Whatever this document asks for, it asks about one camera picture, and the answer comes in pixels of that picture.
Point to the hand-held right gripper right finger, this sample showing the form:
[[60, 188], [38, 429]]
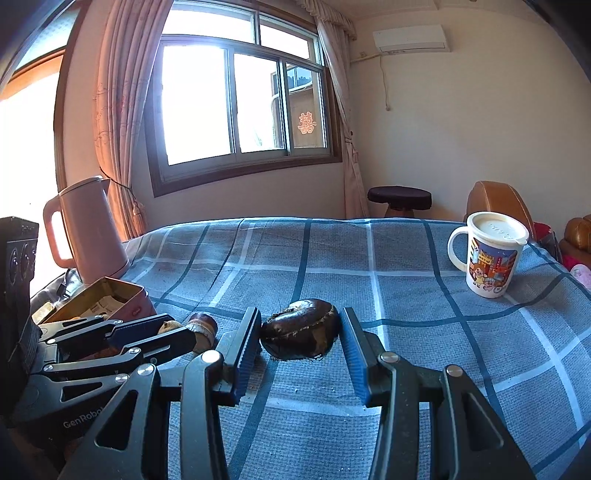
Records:
[[353, 350]]

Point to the small tan brown fruit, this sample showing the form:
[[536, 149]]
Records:
[[170, 326]]

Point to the white printed mug with lid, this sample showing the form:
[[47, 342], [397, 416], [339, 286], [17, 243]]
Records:
[[489, 263]]

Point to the pink soft item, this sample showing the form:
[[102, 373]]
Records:
[[582, 276]]

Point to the brown leather chair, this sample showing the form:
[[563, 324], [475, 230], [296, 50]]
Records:
[[498, 198]]

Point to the pink electric kettle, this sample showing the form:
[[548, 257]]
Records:
[[92, 230]]

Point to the dark round stool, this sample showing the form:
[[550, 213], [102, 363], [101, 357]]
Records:
[[399, 196]]

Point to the red and gold tin box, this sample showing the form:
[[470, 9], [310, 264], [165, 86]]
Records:
[[138, 307]]

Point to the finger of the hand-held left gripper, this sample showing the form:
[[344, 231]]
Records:
[[180, 339], [138, 325]]

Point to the printed paper lining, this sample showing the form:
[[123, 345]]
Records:
[[108, 303]]

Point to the brown sofa cushion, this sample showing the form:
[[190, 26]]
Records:
[[577, 233]]

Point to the red paper-cut window decoration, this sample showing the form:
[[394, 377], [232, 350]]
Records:
[[305, 122]]

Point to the wooden door frame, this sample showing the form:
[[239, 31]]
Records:
[[60, 115]]

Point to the blue plaid tablecloth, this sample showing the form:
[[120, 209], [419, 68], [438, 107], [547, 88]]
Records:
[[415, 332]]

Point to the pink patterned curtain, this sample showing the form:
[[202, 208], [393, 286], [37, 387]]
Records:
[[341, 115], [124, 92]]

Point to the white air conditioner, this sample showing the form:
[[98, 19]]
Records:
[[411, 39]]

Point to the brown framed window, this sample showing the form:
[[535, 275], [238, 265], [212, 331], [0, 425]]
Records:
[[229, 101]]

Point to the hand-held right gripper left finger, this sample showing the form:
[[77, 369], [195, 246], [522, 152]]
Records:
[[247, 350]]

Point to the red item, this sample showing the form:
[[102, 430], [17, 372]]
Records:
[[542, 230]]

